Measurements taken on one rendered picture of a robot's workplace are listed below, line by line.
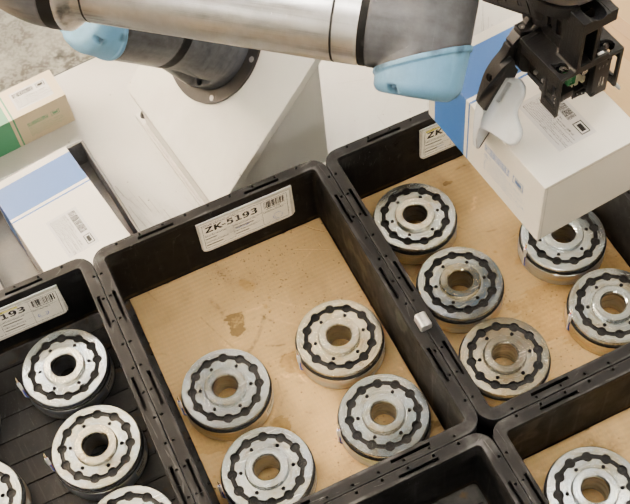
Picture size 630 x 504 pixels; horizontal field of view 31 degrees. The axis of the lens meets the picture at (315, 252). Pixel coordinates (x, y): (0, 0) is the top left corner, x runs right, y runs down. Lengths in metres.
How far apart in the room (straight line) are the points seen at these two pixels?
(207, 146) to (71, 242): 0.22
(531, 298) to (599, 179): 0.27
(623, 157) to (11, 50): 2.03
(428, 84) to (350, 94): 0.83
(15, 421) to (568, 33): 0.77
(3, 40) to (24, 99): 1.22
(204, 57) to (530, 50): 0.57
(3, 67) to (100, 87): 1.10
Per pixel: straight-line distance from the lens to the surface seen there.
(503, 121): 1.12
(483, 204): 1.46
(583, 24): 1.01
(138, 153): 1.73
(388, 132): 1.41
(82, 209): 1.57
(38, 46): 2.94
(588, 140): 1.15
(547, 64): 1.06
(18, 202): 1.61
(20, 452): 1.38
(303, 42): 0.96
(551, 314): 1.39
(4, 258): 1.67
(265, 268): 1.42
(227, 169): 1.54
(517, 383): 1.31
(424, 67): 0.93
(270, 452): 1.27
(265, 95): 1.50
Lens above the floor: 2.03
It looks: 57 degrees down
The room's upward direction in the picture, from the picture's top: 8 degrees counter-clockwise
